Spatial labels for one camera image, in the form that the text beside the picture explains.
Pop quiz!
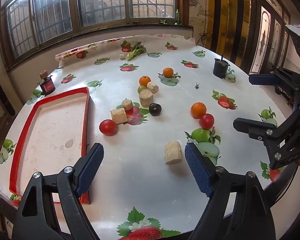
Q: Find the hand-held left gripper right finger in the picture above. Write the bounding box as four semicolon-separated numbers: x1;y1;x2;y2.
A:
184;142;277;240

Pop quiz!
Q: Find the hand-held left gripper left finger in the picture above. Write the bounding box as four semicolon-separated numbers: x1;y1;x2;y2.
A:
12;142;105;240

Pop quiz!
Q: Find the red rimmed white tray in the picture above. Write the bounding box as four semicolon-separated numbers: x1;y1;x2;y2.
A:
9;87;91;205

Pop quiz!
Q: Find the hanging black cable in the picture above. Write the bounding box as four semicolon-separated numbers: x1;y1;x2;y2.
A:
199;0;210;48

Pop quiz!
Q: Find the red tomato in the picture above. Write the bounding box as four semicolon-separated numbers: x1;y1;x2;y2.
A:
199;113;215;129
99;119;118;136

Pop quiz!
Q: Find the dark purple plum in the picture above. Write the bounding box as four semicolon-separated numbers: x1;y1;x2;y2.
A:
149;103;162;116

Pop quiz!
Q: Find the green leafy vegetable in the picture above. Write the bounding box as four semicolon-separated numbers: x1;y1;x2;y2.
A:
127;42;147;60

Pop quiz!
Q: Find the stained glass door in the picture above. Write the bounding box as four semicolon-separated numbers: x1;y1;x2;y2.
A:
249;0;292;75

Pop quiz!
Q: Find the black cup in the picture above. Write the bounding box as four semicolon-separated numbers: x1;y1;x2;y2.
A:
213;54;229;78

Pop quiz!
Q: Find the barred window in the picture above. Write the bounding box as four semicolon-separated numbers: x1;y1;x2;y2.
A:
0;0;188;63

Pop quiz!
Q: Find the black motor with red label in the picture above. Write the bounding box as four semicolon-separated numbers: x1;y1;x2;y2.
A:
38;70;56;96

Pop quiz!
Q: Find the fruit print tablecloth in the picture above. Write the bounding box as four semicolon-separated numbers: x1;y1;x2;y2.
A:
0;34;300;240

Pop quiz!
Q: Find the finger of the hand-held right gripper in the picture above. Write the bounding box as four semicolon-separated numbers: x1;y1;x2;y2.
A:
233;105;300;170
249;67;300;113

